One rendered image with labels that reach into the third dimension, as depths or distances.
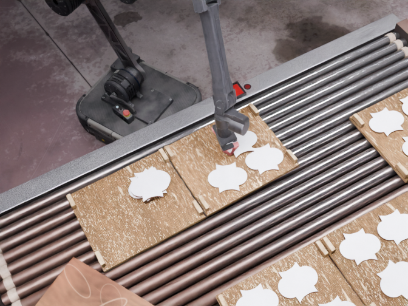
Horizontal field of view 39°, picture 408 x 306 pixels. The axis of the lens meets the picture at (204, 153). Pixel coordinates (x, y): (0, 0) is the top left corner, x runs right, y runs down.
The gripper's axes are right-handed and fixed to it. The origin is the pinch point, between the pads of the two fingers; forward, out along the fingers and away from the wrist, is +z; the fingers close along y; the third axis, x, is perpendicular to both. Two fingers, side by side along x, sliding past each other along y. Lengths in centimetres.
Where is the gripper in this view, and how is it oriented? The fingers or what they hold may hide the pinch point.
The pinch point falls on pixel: (226, 146)
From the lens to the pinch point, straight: 227.0
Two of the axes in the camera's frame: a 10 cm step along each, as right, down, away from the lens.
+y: -3.6, -7.4, 5.7
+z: 1.2, 5.7, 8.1
